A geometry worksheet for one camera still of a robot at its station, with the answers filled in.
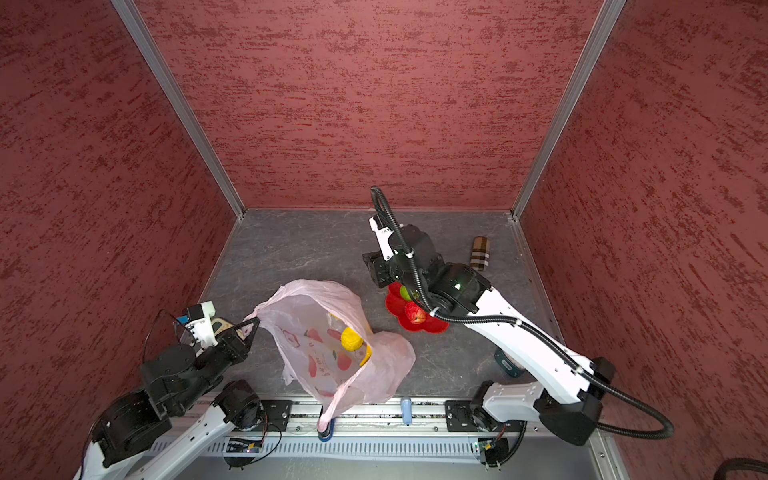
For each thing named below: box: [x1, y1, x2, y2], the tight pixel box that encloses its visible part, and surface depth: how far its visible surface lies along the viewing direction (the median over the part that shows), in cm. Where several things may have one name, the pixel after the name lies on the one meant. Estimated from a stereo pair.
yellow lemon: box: [341, 327, 363, 352], surface depth 84 cm
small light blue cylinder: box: [401, 396, 413, 427], surface depth 75 cm
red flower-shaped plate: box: [386, 282, 450, 334], surface depth 91 cm
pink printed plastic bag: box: [247, 279, 416, 431], surface depth 70 cm
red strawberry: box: [404, 301, 426, 324], surface depth 89 cm
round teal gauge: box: [494, 350, 521, 378], surface depth 81 cm
